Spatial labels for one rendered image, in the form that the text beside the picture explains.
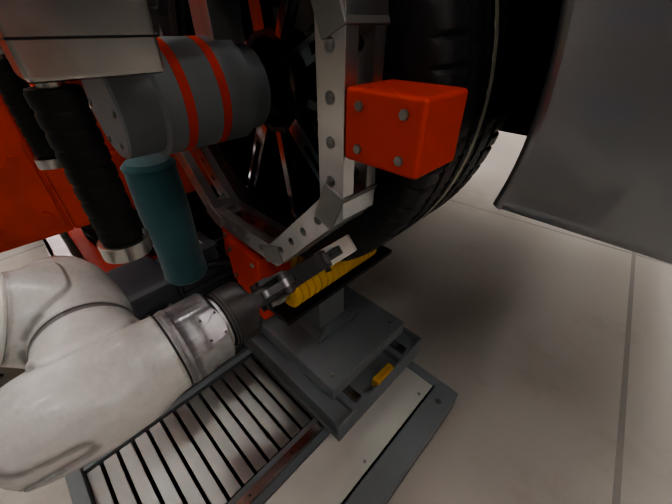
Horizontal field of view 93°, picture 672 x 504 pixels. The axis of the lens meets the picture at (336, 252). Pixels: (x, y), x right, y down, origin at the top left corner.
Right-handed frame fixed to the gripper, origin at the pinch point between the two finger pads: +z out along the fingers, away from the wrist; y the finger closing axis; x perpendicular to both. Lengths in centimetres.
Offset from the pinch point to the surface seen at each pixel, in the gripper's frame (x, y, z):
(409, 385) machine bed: -45, -34, 23
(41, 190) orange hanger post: 45, -45, -28
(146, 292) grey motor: 15, -48, -21
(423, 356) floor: -47, -43, 40
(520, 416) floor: -69, -21, 42
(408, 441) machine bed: -51, -28, 10
